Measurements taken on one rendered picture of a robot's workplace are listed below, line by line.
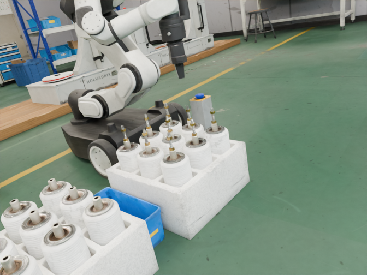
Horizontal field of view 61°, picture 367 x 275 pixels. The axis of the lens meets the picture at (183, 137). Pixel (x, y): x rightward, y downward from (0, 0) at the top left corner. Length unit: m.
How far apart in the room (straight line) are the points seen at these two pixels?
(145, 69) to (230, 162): 0.61
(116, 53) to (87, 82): 1.74
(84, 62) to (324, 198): 2.78
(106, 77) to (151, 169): 2.39
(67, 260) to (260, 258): 0.52
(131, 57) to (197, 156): 0.64
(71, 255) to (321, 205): 0.80
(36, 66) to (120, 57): 4.12
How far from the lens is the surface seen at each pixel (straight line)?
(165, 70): 3.88
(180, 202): 0.98
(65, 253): 0.80
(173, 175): 0.99
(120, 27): 1.14
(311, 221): 1.10
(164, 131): 1.30
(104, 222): 0.84
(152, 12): 1.11
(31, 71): 5.54
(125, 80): 1.47
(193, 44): 4.46
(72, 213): 0.94
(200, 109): 1.37
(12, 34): 7.47
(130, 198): 1.14
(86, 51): 3.47
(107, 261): 0.85
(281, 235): 1.05
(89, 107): 1.79
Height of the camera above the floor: 0.69
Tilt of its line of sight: 22 degrees down
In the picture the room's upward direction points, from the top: 11 degrees counter-clockwise
